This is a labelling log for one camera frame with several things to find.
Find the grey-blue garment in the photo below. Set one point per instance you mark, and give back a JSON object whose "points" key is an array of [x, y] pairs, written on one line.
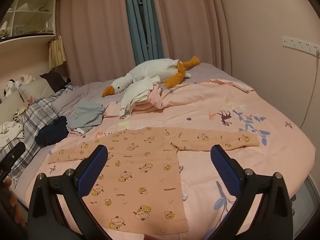
{"points": [[86, 116]]}

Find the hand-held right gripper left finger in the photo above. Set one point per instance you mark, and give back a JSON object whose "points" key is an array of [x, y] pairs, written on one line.
{"points": [[93, 170]]}

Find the orange printed long-sleeve shirt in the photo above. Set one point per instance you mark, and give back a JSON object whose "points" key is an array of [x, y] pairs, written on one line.
{"points": [[140, 170]]}

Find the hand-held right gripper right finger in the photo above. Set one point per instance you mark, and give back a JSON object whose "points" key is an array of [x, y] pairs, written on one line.
{"points": [[225, 170]]}

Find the pink printed blanket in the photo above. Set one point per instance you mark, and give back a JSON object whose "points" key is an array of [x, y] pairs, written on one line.
{"points": [[225, 120]]}

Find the grey plaid cloth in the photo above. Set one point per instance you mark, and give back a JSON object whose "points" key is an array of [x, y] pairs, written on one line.
{"points": [[32, 120]]}

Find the white goose plush toy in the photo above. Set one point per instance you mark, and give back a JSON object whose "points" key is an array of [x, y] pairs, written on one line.
{"points": [[150, 72]]}

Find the white wall power strip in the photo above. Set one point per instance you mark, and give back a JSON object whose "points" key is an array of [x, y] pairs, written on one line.
{"points": [[300, 43]]}

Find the beige pillow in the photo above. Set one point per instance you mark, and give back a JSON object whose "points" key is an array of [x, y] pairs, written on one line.
{"points": [[35, 90]]}

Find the pink curtain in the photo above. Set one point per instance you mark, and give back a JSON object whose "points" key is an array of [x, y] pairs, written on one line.
{"points": [[100, 30]]}

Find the black cloth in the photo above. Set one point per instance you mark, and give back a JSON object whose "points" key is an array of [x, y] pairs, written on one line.
{"points": [[53, 80]]}

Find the white shelf cabinet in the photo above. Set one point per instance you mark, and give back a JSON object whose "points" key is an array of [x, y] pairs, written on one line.
{"points": [[27, 12]]}

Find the pile of pink white clothes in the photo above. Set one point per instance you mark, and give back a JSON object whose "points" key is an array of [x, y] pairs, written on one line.
{"points": [[142, 97]]}

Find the dark navy garment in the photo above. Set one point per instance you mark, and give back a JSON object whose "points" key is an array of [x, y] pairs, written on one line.
{"points": [[51, 132]]}

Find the blue-grey curtain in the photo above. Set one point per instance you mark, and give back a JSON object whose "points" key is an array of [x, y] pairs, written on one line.
{"points": [[142, 22]]}

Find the small plush toys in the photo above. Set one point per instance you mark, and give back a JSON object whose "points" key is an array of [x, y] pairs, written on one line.
{"points": [[15, 83]]}

